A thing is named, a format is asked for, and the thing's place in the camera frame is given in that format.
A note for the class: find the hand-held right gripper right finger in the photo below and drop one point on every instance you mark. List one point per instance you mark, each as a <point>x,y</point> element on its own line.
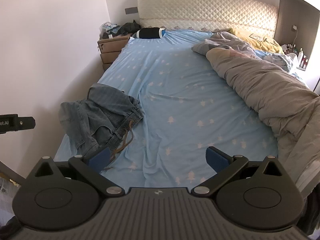
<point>215,159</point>

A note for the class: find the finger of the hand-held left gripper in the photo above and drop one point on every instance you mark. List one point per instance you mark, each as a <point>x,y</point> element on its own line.
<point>27,123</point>

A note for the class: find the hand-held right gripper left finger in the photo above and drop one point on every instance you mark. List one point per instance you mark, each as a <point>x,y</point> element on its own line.
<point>100,159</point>

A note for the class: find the blue-grey denim pants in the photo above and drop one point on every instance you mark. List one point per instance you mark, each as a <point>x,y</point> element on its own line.
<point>100,110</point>

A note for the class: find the grey duvet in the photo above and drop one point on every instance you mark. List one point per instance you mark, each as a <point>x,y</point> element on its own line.
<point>262,87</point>

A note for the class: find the wooden nightstand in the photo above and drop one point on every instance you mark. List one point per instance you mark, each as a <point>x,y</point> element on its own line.
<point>111,51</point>

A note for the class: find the yellow pillow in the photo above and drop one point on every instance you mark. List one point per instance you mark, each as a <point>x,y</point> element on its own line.
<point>262,45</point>

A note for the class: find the clear plastic bag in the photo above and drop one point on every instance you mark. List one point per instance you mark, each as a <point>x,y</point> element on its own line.
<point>108,27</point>

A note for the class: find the group of small bottles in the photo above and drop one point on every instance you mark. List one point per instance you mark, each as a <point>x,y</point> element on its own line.
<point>297,53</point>

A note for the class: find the dark cloth on nightstand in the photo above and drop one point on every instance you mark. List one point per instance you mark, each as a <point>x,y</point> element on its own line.
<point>128,27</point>

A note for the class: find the black bolster pillow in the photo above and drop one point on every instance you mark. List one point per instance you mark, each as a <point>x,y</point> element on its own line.
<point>148,33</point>

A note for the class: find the cream quilted headboard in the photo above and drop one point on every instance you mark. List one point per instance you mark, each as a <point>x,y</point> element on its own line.
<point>200,7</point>

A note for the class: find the grey headboard side panel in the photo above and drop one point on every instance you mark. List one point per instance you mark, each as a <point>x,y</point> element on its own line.
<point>297,17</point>

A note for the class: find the grey wall switch plate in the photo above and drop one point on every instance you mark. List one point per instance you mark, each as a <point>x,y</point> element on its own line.
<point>131,10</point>

